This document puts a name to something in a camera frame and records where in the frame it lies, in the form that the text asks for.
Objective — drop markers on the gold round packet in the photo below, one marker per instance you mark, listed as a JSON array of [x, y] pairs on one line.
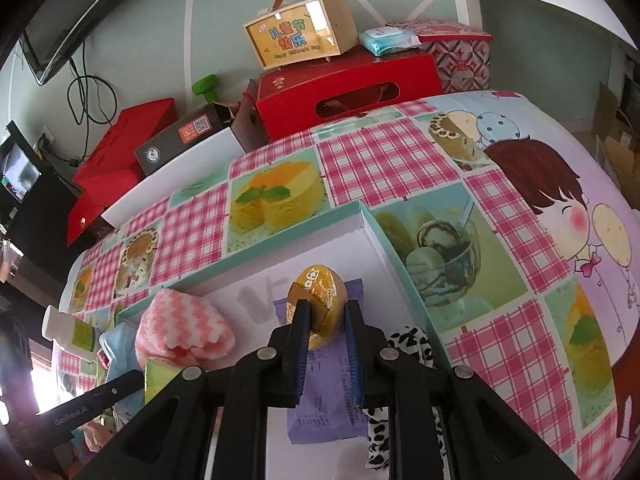
[[320, 290]]

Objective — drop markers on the black monitor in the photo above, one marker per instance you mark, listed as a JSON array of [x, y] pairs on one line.
[[75, 15]]

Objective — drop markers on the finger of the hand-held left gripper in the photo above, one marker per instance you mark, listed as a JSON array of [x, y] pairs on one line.
[[120, 385]]

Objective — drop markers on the shallow teal cardboard tray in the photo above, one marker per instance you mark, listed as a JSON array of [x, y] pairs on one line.
[[260, 285]]

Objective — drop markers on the red gift box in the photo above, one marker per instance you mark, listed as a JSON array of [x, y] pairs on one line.
[[87, 215], [125, 150]]

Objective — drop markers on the white plastic bottle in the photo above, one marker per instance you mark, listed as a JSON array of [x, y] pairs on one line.
[[70, 332]]

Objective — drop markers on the blue wet wipes pack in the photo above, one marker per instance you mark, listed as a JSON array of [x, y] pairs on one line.
[[390, 40]]

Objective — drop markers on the black white spotted scrunchie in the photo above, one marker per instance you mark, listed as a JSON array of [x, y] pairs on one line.
[[410, 342]]

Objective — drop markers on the blue face mask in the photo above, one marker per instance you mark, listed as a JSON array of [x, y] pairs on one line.
[[117, 345]]

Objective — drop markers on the black cardboard box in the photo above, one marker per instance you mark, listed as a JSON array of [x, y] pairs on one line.
[[185, 140]]

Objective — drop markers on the cardboard boxes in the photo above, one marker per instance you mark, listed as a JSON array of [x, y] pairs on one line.
[[620, 150]]

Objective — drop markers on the black file rack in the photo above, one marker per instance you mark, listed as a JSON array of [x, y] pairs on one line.
[[17, 170]]

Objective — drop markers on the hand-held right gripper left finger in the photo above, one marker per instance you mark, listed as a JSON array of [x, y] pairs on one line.
[[300, 350]]

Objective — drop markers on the green dumbbell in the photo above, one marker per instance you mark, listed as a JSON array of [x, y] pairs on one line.
[[205, 86]]

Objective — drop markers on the pink white knit cloth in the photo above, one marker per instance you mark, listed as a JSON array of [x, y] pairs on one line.
[[185, 320]]

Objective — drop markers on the red patterned box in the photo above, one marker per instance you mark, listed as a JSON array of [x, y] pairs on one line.
[[460, 60]]

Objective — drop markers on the white wall socket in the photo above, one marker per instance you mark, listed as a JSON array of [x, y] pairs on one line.
[[48, 141]]

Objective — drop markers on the purple packet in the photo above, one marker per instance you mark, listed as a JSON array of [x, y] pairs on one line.
[[325, 400]]

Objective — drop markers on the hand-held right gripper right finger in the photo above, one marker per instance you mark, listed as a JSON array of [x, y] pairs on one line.
[[353, 355]]

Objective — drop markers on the white chair back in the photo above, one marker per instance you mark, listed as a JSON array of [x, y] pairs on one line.
[[170, 175]]

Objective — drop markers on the green tissue pack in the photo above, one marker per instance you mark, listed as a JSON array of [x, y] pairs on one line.
[[162, 380]]

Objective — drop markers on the black cabinet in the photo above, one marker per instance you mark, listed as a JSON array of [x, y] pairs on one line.
[[45, 240]]

